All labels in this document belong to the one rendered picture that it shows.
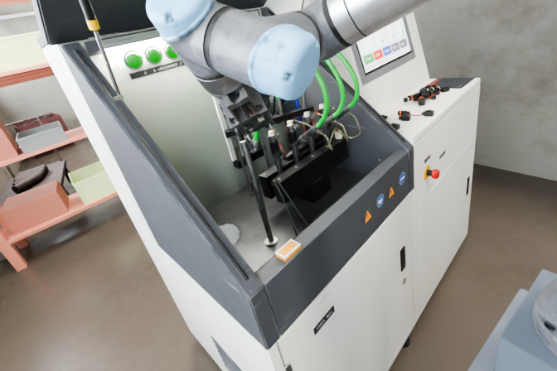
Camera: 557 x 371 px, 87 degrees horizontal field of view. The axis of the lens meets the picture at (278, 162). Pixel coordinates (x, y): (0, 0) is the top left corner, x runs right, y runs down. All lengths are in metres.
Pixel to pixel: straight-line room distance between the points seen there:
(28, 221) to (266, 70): 3.09
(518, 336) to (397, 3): 0.51
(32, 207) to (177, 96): 2.41
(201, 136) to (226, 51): 0.73
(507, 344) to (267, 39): 0.55
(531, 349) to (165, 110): 0.97
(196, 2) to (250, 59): 0.08
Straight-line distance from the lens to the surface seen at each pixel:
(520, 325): 0.64
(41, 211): 3.26
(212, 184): 1.11
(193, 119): 1.03
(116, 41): 0.92
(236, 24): 0.34
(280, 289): 0.65
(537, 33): 2.55
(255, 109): 0.51
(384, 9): 0.39
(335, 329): 0.92
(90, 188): 3.18
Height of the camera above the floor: 1.39
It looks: 25 degrees down
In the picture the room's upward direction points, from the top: 13 degrees counter-clockwise
